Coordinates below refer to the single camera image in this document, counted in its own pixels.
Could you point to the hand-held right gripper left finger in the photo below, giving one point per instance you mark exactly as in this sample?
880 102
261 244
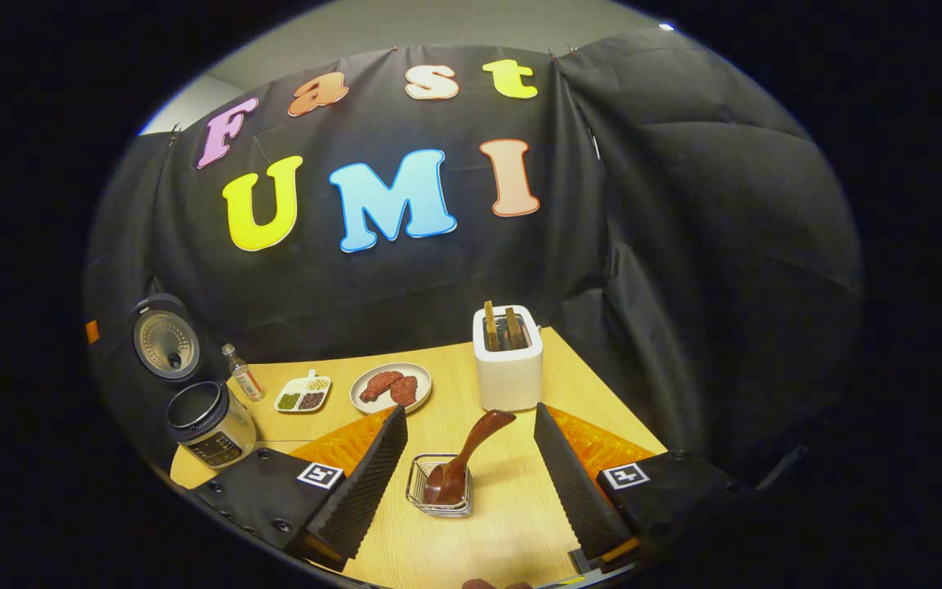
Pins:
365 491

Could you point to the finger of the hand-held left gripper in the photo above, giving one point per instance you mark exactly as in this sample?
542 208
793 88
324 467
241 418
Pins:
92 332

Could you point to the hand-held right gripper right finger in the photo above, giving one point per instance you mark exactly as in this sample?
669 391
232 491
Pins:
573 483

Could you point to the brown wooden spoon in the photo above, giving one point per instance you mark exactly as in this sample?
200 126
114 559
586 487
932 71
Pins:
471 446

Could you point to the grey silver rice cooker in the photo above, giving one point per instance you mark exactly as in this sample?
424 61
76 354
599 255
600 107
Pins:
213 425

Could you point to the red-brown meat piece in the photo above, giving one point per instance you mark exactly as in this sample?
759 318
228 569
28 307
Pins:
379 384
404 391

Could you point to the divided white bean dish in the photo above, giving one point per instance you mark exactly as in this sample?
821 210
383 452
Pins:
301 393

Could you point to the white toaster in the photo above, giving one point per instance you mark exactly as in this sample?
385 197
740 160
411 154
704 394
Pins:
508 376

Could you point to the round white plate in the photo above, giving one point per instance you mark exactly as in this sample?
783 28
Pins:
424 378

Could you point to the small clear glass bottle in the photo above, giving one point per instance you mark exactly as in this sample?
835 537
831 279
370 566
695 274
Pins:
246 380

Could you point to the brown toast slice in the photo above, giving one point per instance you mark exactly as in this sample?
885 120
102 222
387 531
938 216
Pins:
491 325
514 327

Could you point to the black backdrop cloth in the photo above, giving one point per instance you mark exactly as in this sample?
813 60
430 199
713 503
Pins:
684 245

